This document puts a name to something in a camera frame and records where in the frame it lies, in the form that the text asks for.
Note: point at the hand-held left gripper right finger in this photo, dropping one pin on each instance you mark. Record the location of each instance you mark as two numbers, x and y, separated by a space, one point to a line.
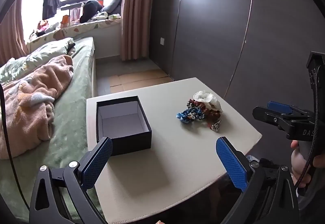
231 163

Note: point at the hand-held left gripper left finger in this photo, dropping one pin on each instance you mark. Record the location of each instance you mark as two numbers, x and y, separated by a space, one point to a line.
97 160

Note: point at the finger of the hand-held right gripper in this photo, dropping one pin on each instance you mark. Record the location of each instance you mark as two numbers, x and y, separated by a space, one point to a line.
279 106
266 113

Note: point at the black jewelry box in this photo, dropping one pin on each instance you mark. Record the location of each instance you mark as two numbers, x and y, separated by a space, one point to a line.
132 140

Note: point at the white bag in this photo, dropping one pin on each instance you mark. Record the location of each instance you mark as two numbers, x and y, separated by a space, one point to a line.
207 99

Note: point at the person's right hand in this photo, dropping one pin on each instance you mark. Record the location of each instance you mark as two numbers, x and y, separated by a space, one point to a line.
298 160

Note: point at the white low table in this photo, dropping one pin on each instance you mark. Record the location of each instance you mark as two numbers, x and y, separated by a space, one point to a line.
177 163

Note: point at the bed with green sheet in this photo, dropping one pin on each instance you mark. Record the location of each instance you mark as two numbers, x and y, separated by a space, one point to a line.
71 112

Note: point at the pink fleece blanket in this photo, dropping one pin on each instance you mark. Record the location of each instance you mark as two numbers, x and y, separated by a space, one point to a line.
30 112

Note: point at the dark grey wardrobe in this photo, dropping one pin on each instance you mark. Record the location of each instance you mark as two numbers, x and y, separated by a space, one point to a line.
254 23

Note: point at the cardboard sheets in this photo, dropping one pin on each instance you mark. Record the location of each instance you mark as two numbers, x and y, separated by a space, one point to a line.
142 79

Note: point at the green floral quilt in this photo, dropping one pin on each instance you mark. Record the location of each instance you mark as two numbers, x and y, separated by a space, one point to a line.
38 56

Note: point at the floral window seat cushion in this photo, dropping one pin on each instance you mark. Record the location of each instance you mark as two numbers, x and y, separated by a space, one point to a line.
76 30

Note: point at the stuffed toys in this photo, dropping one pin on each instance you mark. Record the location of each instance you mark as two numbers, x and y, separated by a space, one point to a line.
44 27

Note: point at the black bag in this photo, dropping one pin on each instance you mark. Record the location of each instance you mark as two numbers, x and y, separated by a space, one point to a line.
90 11

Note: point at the pink curtain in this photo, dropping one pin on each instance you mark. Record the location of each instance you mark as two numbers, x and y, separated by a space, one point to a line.
137 11
12 36

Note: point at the grey pillow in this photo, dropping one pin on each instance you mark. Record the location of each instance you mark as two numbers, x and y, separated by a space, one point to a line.
113 2

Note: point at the white wall socket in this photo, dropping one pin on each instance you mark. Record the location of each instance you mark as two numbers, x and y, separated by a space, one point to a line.
162 41

